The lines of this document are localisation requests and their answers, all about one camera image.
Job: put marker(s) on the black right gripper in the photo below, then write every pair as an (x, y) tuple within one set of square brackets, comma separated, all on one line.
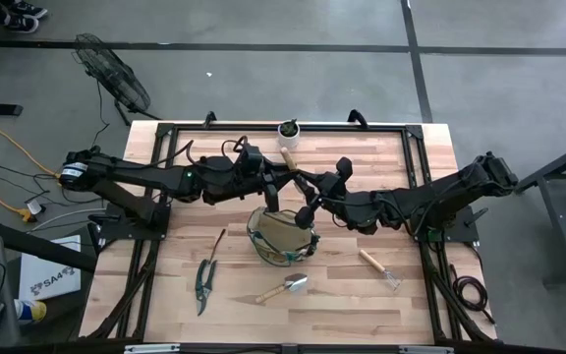
[(334, 194)]

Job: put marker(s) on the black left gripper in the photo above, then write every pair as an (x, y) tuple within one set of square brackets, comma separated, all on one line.
[(258, 169)]

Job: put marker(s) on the beige green gardening bag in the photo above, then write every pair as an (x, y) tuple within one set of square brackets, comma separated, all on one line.
[(278, 231)]

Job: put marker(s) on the green pruning shears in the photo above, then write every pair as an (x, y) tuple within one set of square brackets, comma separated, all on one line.
[(200, 285)]

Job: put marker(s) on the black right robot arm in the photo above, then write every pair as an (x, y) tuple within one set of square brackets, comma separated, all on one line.
[(440, 194)]

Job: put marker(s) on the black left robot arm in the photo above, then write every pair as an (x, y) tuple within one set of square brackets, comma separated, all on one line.
[(130, 172)]

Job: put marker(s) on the white pot with plant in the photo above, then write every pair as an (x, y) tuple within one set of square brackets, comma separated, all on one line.
[(289, 136)]

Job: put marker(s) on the black table clamp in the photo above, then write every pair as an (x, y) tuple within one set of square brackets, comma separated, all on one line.
[(209, 119), (357, 117)]

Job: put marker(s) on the black floor fan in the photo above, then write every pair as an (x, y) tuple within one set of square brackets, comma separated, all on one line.
[(111, 76)]

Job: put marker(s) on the black metal stand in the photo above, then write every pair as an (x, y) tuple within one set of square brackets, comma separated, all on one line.
[(558, 211)]

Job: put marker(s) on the white power adapter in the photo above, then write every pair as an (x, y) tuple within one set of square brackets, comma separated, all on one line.
[(35, 208)]

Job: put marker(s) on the white printed cardboard box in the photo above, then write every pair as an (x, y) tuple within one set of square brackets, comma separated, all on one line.
[(49, 270)]

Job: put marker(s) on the black neighbouring table beam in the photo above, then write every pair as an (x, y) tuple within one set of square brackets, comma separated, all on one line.
[(32, 243)]

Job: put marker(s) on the yellow blue white bottle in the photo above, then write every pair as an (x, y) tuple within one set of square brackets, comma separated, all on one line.
[(31, 311)]

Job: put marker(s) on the person's shoe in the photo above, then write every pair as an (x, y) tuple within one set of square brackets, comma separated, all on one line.
[(22, 23), (30, 8)]

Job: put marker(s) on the black table frame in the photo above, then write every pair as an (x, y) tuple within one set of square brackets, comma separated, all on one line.
[(214, 129)]

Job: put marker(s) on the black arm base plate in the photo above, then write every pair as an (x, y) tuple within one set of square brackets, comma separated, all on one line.
[(465, 231), (116, 231)]

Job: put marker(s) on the silver metal bracket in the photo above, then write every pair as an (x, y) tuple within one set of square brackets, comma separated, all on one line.
[(150, 349), (425, 350)]

